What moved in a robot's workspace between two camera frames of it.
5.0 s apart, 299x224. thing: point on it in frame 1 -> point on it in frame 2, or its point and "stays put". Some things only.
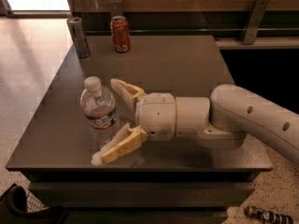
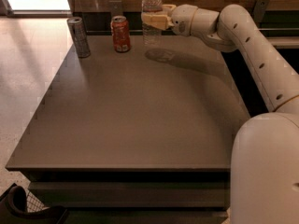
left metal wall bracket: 116,8 stays put
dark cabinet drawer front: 145,194 stays put
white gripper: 156,116 -> 183,19
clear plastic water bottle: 99,108 -> 151,2
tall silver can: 80,41 stays put
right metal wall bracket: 256,19 stays put
